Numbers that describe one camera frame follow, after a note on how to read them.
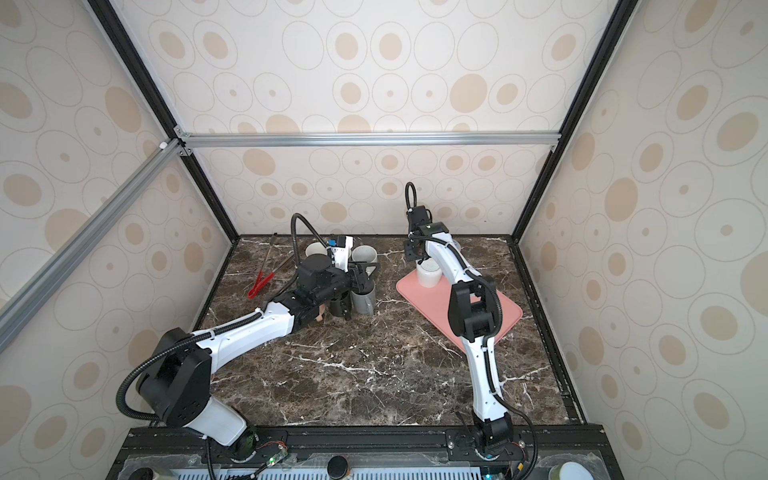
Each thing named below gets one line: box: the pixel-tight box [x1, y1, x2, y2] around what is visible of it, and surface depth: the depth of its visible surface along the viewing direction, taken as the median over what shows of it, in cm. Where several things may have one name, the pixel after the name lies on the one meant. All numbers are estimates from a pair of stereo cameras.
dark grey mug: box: [351, 282, 376, 315], surface depth 92 cm
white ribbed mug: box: [416, 258, 443, 288], surface depth 102 cm
